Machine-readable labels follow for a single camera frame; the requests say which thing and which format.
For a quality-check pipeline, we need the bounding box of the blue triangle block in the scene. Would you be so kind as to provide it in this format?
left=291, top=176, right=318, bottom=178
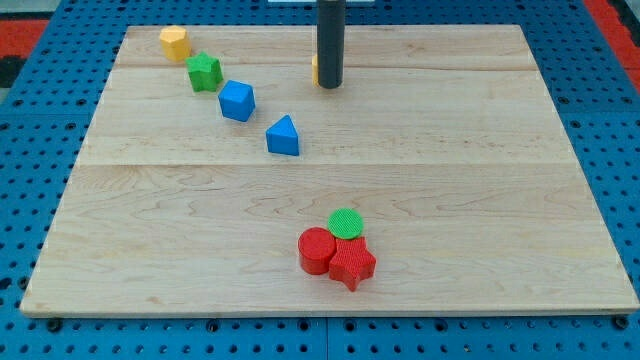
left=266, top=114, right=300, bottom=156

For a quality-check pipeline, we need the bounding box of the green cylinder block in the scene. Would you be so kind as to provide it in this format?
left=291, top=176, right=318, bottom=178
left=327, top=208, right=364, bottom=240

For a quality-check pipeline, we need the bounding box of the green star block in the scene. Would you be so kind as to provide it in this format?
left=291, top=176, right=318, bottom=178
left=185, top=52, right=223, bottom=92

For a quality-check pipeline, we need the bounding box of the red cylinder block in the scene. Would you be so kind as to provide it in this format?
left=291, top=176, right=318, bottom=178
left=298, top=227, right=336, bottom=275

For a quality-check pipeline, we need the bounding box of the wooden board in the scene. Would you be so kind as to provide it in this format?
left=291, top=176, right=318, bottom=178
left=20, top=25, right=639, bottom=318

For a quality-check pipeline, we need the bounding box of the blue cube block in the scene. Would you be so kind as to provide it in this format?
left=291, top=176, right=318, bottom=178
left=218, top=80, right=255, bottom=122

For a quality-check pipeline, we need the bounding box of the red star block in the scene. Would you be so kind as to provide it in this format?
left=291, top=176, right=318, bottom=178
left=329, top=237, right=377, bottom=292

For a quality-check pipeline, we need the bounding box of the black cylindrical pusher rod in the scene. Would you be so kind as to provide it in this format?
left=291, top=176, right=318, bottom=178
left=317, top=0, right=346, bottom=89

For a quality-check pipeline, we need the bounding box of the yellow heart block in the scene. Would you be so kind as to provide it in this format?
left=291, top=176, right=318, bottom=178
left=311, top=54, right=319, bottom=86

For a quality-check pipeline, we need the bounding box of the yellow hexagon block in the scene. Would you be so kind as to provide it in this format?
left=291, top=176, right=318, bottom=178
left=159, top=25, right=191, bottom=62

